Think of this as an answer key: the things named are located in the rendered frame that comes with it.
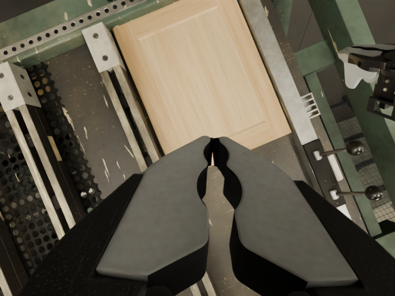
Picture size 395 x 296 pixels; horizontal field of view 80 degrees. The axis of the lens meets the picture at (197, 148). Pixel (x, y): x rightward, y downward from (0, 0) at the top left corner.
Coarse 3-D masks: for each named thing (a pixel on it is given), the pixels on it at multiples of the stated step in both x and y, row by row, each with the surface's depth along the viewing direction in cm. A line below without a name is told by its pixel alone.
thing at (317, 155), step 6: (348, 144) 58; (354, 144) 57; (360, 144) 56; (318, 150) 66; (330, 150) 63; (336, 150) 62; (342, 150) 60; (348, 150) 58; (354, 150) 57; (360, 150) 56; (318, 156) 66
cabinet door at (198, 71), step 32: (192, 0) 70; (224, 0) 70; (128, 32) 70; (160, 32) 70; (192, 32) 70; (224, 32) 70; (128, 64) 70; (160, 64) 70; (192, 64) 70; (224, 64) 70; (256, 64) 70; (160, 96) 70; (192, 96) 70; (224, 96) 70; (256, 96) 70; (160, 128) 70; (192, 128) 70; (224, 128) 70; (256, 128) 70; (288, 128) 70
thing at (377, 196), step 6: (372, 186) 58; (330, 192) 66; (336, 192) 66; (342, 192) 65; (348, 192) 63; (354, 192) 62; (360, 192) 60; (366, 192) 58; (372, 192) 57; (378, 192) 56; (336, 198) 66; (372, 198) 57; (378, 198) 56
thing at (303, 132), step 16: (240, 0) 68; (256, 0) 68; (256, 16) 68; (256, 32) 68; (272, 32) 68; (272, 48) 68; (272, 64) 68; (272, 80) 70; (288, 80) 68; (288, 96) 68; (288, 112) 68; (304, 112) 68; (304, 128) 68; (304, 160) 70; (320, 192) 69
